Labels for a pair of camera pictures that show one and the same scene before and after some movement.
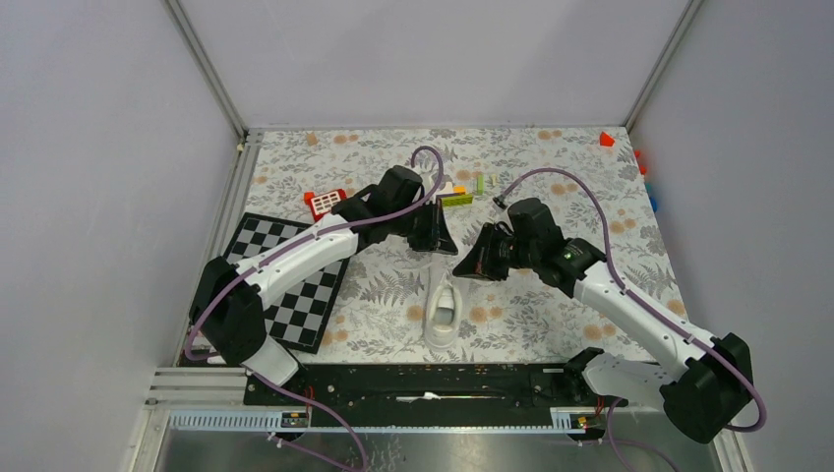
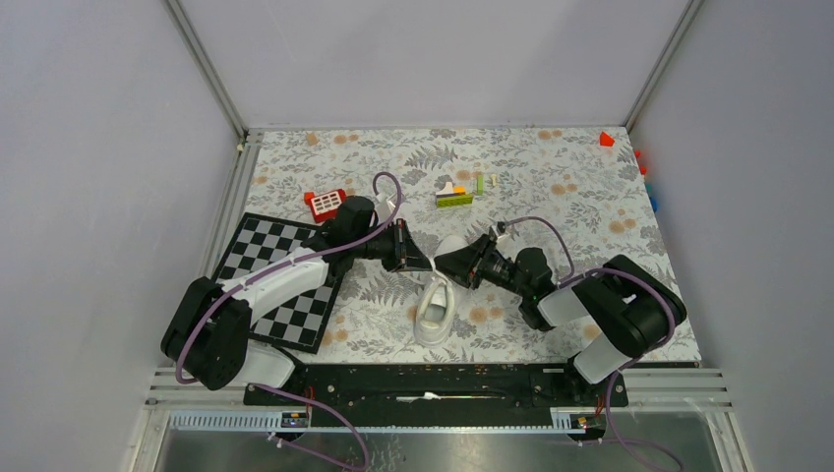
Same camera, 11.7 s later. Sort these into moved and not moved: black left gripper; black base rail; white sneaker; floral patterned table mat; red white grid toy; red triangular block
Moved: white sneaker; black left gripper
Not moved: black base rail; red triangular block; floral patterned table mat; red white grid toy
